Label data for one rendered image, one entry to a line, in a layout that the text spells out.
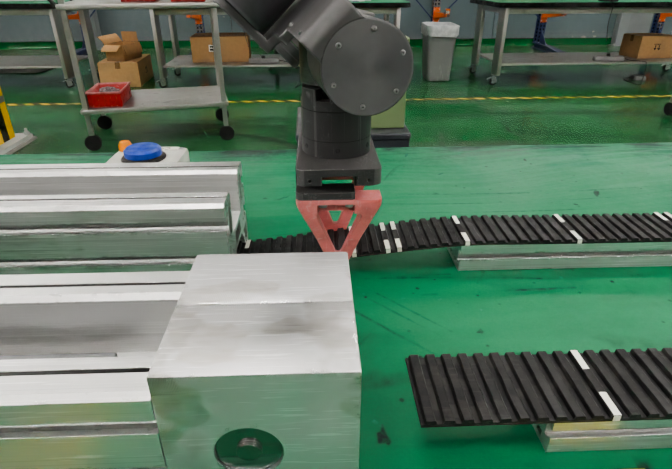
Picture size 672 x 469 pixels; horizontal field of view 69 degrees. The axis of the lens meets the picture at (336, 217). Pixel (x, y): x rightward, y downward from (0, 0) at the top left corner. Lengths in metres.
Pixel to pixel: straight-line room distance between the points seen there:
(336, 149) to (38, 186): 0.28
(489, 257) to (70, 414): 0.35
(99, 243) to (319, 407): 0.26
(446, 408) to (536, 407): 0.05
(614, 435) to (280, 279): 0.21
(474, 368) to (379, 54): 0.20
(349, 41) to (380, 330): 0.21
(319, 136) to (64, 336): 0.22
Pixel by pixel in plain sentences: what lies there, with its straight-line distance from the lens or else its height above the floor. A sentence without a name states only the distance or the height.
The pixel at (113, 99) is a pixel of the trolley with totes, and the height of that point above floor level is 0.32.
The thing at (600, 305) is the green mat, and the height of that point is 0.78.
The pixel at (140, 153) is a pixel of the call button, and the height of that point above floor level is 0.85.
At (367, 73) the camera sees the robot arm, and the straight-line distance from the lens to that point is 0.30.
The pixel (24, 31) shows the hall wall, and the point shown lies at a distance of 8.97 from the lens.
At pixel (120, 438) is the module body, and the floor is 0.84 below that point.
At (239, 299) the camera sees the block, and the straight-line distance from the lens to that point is 0.26.
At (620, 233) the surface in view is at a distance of 0.51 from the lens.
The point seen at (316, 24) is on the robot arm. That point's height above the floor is 1.00.
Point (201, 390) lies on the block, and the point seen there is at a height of 0.87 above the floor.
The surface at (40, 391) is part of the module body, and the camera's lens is 0.25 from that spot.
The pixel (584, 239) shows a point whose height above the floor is 0.81.
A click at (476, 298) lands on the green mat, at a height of 0.78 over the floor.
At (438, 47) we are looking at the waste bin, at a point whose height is 0.34.
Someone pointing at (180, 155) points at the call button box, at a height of 0.84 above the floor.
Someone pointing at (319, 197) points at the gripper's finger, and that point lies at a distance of 0.38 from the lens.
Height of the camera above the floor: 1.02
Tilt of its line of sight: 27 degrees down
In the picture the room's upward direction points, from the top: straight up
